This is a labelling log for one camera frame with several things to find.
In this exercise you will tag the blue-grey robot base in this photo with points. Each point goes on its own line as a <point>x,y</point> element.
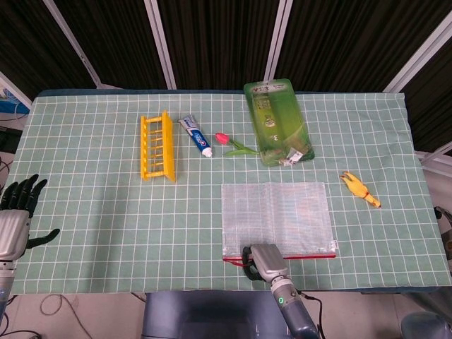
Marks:
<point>212,314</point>

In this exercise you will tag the blue white box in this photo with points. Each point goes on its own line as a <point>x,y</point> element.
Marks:
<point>10,99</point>

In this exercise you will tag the green checkered tablecloth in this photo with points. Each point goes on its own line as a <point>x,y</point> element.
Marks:
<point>106,212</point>

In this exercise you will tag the green blister package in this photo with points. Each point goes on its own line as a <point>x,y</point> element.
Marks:
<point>279,120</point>

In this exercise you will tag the yellow banana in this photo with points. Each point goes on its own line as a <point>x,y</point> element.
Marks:
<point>358,189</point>

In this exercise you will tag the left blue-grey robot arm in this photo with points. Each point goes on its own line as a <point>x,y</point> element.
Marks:
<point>5,282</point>

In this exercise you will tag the white mesh zipper pouch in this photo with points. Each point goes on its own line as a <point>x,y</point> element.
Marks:
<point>275,212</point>

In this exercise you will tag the white frame post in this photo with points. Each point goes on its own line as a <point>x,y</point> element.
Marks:
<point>416,56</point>
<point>76,46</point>
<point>277,39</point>
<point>160,42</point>

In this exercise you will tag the blue white toothpaste tube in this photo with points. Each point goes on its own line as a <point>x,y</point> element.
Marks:
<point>197,139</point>

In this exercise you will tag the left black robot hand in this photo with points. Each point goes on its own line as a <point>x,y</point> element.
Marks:
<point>12,229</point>

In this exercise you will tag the pink artificial tulip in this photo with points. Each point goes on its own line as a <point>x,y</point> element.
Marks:
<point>221,138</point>

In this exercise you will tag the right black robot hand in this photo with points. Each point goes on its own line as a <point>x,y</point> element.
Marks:
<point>268,261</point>

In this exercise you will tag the yellow plastic rack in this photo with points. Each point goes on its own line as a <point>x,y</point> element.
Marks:
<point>169,148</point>

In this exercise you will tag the black pleated curtain backdrop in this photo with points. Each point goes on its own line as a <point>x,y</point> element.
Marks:
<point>219,39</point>

